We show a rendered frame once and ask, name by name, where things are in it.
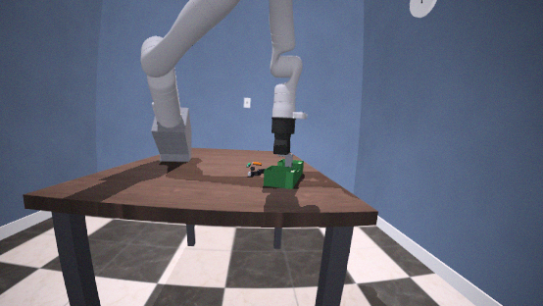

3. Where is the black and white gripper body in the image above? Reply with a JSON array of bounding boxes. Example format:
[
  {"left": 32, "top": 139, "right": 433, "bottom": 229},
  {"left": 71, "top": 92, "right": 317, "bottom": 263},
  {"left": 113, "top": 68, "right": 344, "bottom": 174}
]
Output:
[{"left": 271, "top": 102, "right": 307, "bottom": 155}]

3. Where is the green open-top bin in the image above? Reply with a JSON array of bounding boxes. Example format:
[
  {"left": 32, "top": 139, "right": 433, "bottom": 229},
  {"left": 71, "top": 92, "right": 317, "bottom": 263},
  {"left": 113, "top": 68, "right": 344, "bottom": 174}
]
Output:
[{"left": 264, "top": 159, "right": 304, "bottom": 189}]

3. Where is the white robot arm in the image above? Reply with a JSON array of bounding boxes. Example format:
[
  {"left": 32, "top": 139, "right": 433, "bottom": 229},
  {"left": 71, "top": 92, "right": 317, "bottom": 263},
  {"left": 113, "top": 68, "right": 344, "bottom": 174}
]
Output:
[{"left": 140, "top": 0, "right": 303, "bottom": 128}]

